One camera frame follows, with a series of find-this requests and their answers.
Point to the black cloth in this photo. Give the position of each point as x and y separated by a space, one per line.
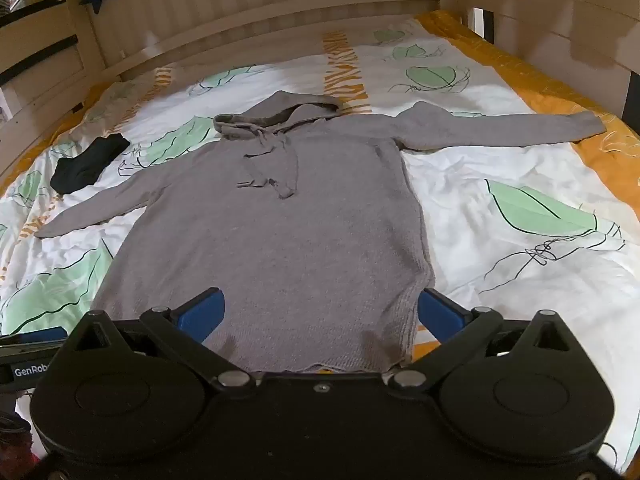
87 165

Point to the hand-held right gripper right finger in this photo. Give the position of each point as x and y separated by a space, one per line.
439 316

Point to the grey knit hoodie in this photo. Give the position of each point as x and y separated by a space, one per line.
280 240

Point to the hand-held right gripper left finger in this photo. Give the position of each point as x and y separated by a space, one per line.
202 316

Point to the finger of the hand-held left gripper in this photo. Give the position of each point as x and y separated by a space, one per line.
35 342

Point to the wooden bed frame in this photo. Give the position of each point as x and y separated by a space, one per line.
300 5

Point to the orange bed sheet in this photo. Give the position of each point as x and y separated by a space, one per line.
580 125

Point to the white leaf-print duvet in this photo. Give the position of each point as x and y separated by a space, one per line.
475 160

